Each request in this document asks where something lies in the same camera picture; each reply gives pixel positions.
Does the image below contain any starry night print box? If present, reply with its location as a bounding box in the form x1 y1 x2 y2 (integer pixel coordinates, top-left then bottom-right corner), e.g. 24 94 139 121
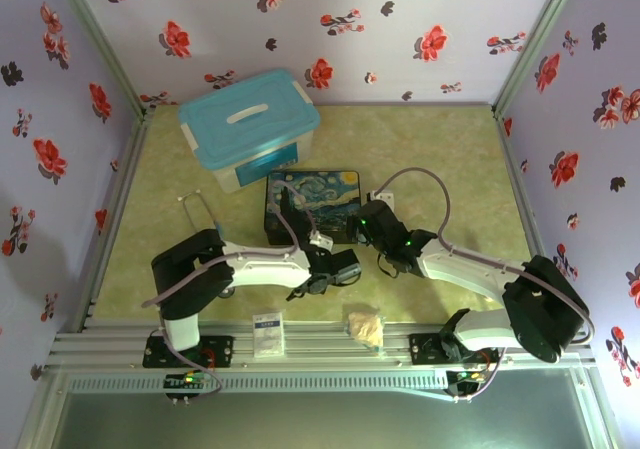
263 168 362 248

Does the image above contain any small white plastic packet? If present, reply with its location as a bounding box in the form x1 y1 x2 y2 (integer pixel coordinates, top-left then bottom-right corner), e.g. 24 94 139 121
251 311 287 359

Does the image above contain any crumpled beige plastic bag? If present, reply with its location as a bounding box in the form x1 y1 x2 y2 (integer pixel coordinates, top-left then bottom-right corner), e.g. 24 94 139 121
343 310 387 356

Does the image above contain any grey metal panel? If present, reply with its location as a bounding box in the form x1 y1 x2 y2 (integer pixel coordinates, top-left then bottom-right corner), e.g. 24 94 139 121
19 388 624 449

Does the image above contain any blue stethoscope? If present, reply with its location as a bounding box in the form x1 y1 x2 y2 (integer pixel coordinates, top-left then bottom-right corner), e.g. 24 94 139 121
177 191 227 238

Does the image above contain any left green circuit board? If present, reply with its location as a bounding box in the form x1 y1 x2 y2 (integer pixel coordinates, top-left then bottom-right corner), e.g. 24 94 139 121
164 372 209 395

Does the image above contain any green circuit board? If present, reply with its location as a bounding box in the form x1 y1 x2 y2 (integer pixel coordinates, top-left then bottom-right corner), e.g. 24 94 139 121
447 368 490 399
164 372 209 395

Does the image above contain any blue lidded plastic storage box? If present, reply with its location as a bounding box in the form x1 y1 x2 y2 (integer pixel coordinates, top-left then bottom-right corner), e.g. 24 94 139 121
178 68 321 195

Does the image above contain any right green circuit board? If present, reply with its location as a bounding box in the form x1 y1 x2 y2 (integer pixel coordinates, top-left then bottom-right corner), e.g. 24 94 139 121
447 368 490 399

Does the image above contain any aluminium front rail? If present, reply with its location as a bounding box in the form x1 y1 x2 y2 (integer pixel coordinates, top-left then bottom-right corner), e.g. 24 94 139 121
47 318 601 373

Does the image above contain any slotted grey cable duct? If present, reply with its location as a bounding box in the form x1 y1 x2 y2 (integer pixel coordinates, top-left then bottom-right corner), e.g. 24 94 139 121
64 372 451 394

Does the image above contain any left base cable loop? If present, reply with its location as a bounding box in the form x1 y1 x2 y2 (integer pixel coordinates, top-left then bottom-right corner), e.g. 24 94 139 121
164 348 223 399

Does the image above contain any base cable loop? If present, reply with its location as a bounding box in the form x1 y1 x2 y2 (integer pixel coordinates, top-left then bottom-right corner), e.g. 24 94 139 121
452 348 506 403
164 348 223 399

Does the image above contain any aluminium side rail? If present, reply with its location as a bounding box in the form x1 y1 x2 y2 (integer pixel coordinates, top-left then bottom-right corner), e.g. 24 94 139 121
54 111 156 335
492 108 559 298

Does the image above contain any right base cable loop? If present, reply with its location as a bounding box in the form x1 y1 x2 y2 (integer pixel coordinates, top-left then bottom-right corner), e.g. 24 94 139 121
452 348 506 403

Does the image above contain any aluminium corner post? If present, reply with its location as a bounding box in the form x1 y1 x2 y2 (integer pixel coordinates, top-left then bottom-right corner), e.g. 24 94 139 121
492 0 586 115
47 0 154 118

